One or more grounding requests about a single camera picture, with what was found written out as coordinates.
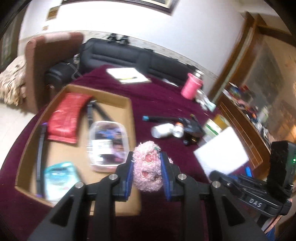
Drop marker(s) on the red mesh pouch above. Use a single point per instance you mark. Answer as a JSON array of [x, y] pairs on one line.
[[63, 123]]

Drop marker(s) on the black bag on chair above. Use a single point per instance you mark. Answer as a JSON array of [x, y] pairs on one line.
[[63, 72]]

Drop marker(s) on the black gold lipstick tube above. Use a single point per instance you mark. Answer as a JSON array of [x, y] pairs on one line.
[[190, 140]]

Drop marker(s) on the black tripod in box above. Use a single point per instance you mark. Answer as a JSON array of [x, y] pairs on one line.
[[94, 106]]

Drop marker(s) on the teal wipes packet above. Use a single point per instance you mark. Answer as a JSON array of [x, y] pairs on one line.
[[58, 180]]

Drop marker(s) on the large white pill bottle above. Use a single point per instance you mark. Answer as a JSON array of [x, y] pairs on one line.
[[162, 131]]

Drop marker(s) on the black foil pouch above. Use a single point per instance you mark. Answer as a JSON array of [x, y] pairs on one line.
[[192, 128]]

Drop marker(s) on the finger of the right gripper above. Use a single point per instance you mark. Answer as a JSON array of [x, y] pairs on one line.
[[226, 180], [248, 171]]

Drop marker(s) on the black marker teal caps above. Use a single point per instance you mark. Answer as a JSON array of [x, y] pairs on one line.
[[161, 119]]

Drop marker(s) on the black leather sofa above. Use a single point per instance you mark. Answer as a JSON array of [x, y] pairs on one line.
[[97, 52]]

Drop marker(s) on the wooden cabinet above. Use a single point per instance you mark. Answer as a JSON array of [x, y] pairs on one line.
[[235, 70]]

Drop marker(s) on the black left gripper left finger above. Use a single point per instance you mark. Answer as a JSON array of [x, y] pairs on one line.
[[118, 185]]

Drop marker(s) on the pink fluffy plush toy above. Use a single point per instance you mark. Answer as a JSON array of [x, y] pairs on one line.
[[147, 175]]

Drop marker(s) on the green white carton box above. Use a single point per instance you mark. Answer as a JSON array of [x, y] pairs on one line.
[[211, 130]]

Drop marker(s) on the small white bottle orange cap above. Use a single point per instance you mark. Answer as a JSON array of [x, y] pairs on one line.
[[178, 130]]

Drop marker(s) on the brown armchair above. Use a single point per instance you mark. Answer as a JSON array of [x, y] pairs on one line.
[[41, 53]]

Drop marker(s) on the yellow tape roll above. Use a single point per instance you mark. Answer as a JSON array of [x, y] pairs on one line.
[[221, 122]]

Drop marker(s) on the clear plastic container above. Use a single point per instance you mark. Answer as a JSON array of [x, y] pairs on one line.
[[108, 146]]

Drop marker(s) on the framed wall picture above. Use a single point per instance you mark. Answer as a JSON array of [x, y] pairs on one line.
[[164, 7]]

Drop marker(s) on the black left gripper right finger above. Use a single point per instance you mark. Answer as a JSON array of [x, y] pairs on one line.
[[177, 185]]

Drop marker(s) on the white medicine box red text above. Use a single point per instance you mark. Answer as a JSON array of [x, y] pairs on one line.
[[223, 153]]

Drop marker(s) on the cardboard box tray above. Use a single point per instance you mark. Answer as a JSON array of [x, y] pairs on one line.
[[119, 108]]

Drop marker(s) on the pink knitted sleeve bottle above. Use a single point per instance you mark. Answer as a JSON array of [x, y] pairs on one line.
[[194, 82]]

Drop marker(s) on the white notebook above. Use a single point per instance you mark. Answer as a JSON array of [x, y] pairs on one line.
[[127, 75]]

